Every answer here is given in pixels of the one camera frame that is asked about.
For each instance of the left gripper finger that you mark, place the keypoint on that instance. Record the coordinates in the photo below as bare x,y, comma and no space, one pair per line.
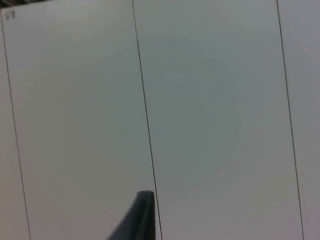
140,220

